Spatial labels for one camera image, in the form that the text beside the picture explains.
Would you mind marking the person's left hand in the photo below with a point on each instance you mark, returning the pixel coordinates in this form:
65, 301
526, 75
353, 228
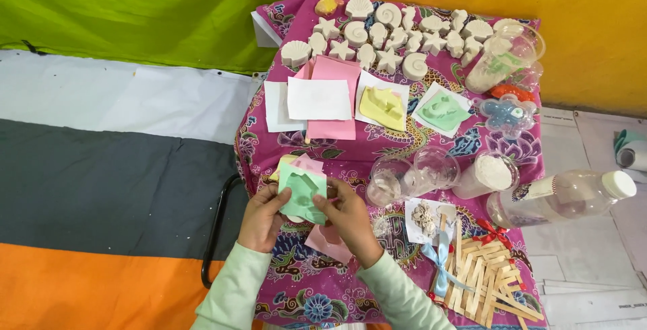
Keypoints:
260, 219

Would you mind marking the person's right hand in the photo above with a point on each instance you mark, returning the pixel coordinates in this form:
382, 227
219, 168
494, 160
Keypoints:
349, 221

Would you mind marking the green fish-shape mold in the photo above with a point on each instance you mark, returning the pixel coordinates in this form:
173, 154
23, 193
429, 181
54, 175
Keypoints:
302, 193

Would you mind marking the pink thin plastic mold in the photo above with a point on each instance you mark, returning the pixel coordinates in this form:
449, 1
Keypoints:
328, 244

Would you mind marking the clear plastic cup with residue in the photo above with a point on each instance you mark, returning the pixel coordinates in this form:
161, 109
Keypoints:
389, 183

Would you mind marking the small yellow mold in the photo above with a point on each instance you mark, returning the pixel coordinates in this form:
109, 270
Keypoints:
281, 164

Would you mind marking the white paper with plaster crumbs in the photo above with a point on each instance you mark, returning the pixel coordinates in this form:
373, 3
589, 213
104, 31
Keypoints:
415, 236

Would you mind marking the pink batik tablecloth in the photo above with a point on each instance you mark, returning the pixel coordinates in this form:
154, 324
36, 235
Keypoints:
354, 153

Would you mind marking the small pink mold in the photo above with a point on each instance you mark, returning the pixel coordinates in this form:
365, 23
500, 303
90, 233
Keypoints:
309, 163

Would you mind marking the plaster crumbs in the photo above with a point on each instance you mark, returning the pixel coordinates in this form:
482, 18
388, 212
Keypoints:
424, 217

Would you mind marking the pink paper sheet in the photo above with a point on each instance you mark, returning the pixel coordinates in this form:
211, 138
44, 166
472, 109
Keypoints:
333, 128

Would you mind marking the light blue ribbon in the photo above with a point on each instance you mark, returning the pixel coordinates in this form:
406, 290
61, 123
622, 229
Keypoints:
442, 264

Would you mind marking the empty clear plastic cup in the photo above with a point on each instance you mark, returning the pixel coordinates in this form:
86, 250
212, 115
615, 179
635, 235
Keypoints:
438, 167

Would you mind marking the white paper sheet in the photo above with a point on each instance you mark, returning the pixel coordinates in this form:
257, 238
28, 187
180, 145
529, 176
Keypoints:
319, 98
275, 110

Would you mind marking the yellow thin plastic mold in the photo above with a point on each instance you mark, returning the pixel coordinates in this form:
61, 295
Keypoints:
383, 107

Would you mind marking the white paper under yellow mold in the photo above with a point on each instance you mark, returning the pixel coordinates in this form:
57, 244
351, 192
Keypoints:
365, 79

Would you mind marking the green dolphin-shape mold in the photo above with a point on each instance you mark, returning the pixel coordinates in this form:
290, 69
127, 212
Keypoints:
442, 112

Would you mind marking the red ribbon bow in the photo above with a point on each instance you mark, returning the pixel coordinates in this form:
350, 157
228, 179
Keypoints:
493, 233

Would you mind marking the pile of wooden craft sticks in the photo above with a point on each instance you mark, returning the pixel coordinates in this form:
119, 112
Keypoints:
482, 279

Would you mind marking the clear cup of white powder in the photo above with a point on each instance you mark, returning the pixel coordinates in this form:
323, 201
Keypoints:
488, 173

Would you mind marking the white paper under green mold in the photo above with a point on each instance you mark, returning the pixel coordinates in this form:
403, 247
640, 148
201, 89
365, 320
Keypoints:
429, 90

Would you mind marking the striped banner floor mat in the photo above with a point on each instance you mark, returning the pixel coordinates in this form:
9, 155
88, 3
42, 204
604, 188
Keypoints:
101, 168

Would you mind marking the folded white paper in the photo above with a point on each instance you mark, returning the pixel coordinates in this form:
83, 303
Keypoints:
263, 31

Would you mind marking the clear flower-shaped paint palette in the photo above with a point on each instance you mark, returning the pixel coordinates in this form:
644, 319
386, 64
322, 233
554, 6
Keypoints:
505, 115

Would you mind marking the group of white plaster figures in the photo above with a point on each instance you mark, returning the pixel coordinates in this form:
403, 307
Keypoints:
389, 34

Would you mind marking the orange plastic piece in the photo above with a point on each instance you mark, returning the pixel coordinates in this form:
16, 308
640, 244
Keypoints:
510, 91

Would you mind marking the clear bottle with white cap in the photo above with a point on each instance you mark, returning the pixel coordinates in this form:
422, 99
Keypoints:
561, 196

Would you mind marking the tall clear cup with powder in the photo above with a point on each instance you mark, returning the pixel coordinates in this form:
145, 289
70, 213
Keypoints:
498, 64

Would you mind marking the yellow painted plaster figure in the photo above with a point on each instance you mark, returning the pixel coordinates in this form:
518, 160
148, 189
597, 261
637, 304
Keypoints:
327, 5

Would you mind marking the green fabric sheet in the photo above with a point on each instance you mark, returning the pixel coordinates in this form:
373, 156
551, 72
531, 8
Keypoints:
136, 11

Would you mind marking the white printed floor sheets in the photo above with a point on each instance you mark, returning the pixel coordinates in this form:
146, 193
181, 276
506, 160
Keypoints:
586, 269

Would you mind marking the rolled paper with teal sheet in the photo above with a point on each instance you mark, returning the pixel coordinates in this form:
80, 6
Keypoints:
632, 150

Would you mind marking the black metal tube frame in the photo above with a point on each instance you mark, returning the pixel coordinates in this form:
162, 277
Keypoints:
215, 234

